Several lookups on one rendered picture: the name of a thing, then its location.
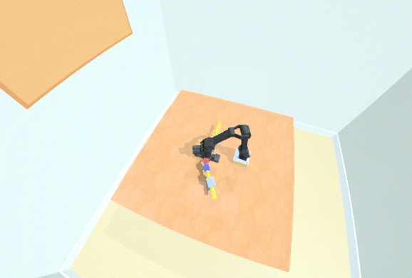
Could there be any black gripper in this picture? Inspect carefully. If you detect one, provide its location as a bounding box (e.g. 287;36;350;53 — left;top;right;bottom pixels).
195;153;220;163

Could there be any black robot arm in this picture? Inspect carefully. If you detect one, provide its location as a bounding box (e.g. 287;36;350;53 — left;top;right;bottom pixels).
192;124;252;161

